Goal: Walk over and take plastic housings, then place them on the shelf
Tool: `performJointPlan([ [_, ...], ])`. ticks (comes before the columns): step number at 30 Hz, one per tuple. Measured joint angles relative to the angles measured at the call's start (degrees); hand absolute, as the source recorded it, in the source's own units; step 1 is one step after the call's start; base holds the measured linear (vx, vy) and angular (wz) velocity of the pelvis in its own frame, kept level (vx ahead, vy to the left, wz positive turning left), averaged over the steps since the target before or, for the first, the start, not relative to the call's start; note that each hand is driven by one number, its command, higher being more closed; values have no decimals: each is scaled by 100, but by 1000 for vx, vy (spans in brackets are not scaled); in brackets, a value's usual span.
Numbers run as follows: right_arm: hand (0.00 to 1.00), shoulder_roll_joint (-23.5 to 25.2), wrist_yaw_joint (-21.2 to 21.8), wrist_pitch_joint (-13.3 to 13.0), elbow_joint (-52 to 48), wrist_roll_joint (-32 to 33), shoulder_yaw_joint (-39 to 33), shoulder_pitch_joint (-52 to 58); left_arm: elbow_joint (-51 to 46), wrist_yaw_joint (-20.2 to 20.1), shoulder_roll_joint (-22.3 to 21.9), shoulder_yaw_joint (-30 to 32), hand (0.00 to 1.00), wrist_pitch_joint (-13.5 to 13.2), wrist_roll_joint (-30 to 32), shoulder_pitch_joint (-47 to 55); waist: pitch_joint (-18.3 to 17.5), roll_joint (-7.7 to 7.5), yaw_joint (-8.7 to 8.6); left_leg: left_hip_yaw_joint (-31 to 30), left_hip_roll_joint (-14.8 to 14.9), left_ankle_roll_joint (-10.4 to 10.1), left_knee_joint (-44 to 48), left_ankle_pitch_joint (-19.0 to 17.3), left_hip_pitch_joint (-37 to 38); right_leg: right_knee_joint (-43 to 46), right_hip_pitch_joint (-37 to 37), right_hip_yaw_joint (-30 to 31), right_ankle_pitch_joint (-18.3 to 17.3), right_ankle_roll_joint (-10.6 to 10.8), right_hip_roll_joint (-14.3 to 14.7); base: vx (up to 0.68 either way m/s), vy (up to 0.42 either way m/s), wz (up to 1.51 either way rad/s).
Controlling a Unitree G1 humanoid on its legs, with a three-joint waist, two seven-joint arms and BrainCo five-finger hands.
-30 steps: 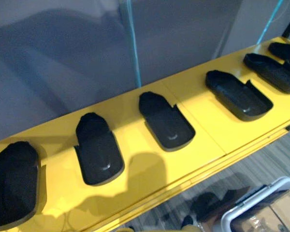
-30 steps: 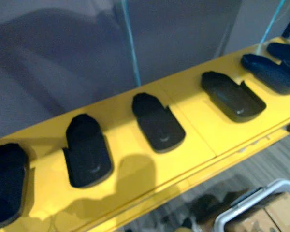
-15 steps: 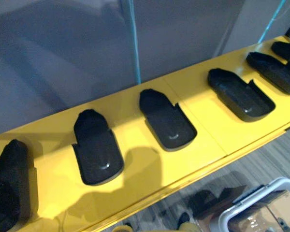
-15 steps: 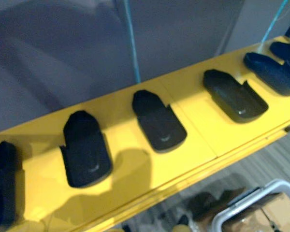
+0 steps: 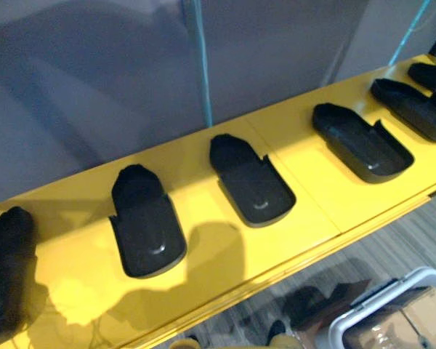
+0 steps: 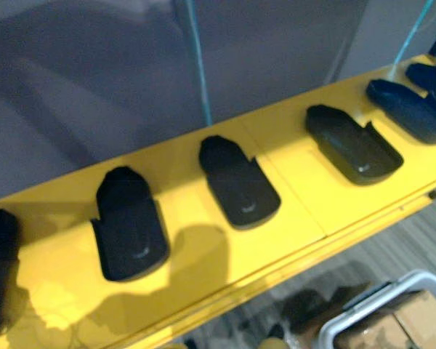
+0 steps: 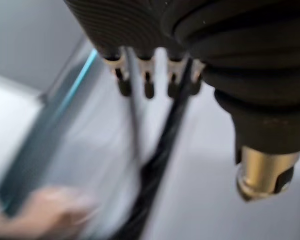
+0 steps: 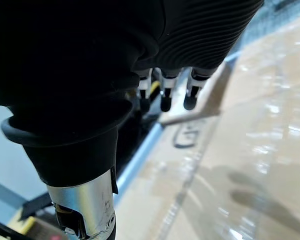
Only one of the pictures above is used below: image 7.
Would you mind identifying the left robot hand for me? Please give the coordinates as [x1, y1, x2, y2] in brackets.
[62, 0, 300, 203]

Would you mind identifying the person's hand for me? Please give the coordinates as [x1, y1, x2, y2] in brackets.
[0, 186, 101, 240]

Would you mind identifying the black cable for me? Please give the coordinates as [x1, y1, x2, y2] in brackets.
[109, 58, 194, 240]

